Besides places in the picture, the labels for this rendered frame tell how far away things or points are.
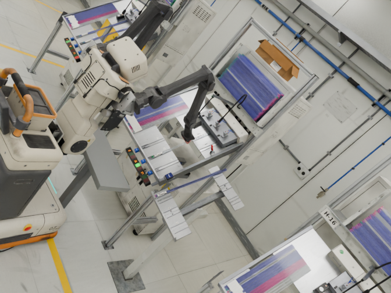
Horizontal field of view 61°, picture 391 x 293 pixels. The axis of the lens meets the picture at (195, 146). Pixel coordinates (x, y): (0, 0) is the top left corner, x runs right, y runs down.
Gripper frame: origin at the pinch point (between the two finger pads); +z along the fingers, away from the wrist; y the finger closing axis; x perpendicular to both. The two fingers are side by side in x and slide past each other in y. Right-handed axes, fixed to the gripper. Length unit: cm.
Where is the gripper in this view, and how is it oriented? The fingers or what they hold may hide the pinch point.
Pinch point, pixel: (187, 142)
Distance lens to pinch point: 249.3
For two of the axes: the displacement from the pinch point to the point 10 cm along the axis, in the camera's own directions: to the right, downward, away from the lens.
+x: -8.6, 3.7, -3.4
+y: -5.0, -7.2, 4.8
